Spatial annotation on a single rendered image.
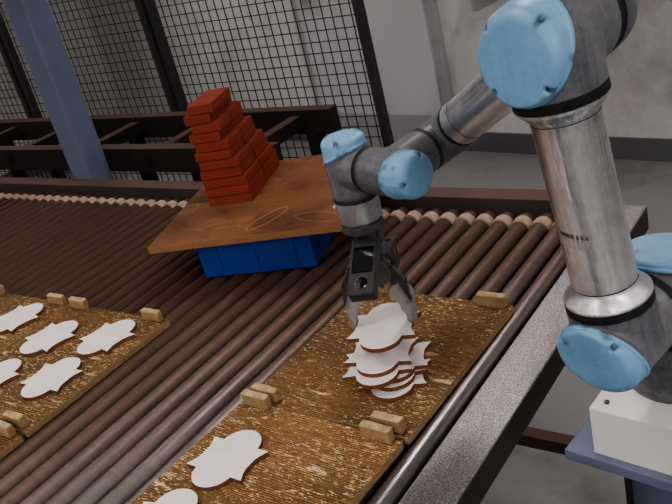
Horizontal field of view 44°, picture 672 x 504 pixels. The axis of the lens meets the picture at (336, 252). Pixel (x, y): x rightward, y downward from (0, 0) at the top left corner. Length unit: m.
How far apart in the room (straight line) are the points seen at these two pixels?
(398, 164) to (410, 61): 3.91
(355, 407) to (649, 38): 3.27
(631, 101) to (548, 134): 3.58
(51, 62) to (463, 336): 1.96
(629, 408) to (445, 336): 0.41
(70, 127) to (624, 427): 2.30
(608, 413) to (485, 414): 0.21
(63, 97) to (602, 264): 2.34
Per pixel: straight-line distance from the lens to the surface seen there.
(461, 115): 1.29
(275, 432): 1.47
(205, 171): 2.20
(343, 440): 1.41
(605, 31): 1.02
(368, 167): 1.29
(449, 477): 1.32
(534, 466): 2.70
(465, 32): 4.94
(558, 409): 2.90
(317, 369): 1.59
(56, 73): 3.11
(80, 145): 3.15
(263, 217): 2.06
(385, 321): 1.49
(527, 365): 1.52
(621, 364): 1.13
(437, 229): 2.06
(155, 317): 1.95
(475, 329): 1.60
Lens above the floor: 1.79
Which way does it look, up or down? 25 degrees down
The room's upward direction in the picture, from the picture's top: 15 degrees counter-clockwise
